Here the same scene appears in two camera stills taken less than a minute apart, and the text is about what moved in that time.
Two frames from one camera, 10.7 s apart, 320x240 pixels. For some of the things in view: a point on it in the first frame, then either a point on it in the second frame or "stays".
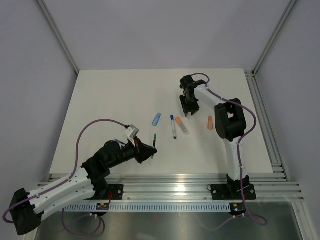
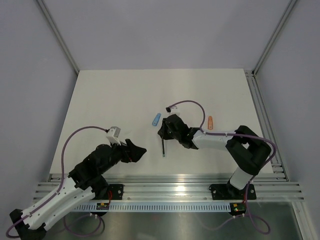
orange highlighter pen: x=210 y=123 stays
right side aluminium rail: x=271 y=144 stays
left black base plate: x=117 y=191 stays
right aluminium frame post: x=286 y=12 stays
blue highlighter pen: x=156 y=119 stays
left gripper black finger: x=144 y=152 -> x=131 y=152
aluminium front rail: x=269 y=187 stays
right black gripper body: x=188 y=100 -> x=167 y=134
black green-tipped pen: x=154 y=144 -> x=163 y=147
